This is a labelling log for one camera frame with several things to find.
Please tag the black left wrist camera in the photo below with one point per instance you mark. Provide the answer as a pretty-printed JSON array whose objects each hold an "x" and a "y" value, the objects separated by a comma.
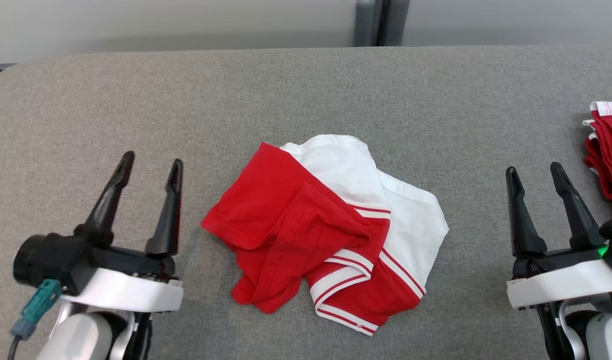
[{"x": 46, "y": 260}]

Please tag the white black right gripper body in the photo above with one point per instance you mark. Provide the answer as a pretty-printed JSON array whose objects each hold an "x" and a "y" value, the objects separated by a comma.
[{"x": 561, "y": 285}]

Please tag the red and white t-shirt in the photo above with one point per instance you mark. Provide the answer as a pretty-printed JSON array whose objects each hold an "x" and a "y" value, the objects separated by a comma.
[{"x": 286, "y": 210}]

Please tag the stack of red clothes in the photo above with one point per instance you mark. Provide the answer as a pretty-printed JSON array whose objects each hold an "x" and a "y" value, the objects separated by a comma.
[{"x": 611, "y": 145}]

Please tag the grey metal frame post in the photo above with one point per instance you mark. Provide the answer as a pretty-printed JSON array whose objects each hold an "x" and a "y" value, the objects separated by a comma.
[
  {"x": 368, "y": 22},
  {"x": 398, "y": 22}
]

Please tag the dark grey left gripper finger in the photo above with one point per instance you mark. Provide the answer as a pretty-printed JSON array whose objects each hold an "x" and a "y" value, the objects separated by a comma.
[
  {"x": 108, "y": 205},
  {"x": 170, "y": 220}
]

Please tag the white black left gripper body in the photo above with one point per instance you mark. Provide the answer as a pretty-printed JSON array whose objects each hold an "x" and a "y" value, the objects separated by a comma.
[{"x": 131, "y": 292}]

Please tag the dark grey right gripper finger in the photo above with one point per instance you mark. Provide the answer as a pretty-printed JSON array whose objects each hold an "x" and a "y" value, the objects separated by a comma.
[
  {"x": 523, "y": 225},
  {"x": 581, "y": 220}
]

